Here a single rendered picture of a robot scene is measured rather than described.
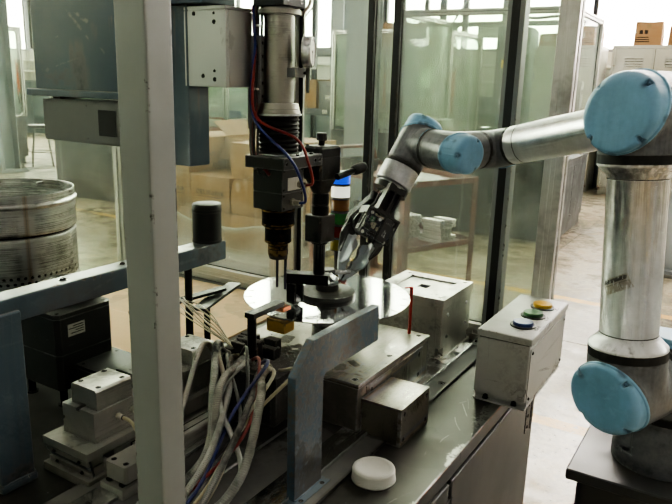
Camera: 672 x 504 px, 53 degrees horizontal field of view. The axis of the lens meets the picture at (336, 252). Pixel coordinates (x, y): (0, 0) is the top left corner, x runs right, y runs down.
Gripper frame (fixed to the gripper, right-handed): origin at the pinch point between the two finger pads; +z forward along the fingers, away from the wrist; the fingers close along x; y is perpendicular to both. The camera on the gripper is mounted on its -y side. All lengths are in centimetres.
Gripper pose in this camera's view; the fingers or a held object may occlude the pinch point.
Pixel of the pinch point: (343, 273)
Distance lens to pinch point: 137.7
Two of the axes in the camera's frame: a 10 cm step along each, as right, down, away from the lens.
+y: 2.4, 0.5, -9.7
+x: 8.5, 4.7, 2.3
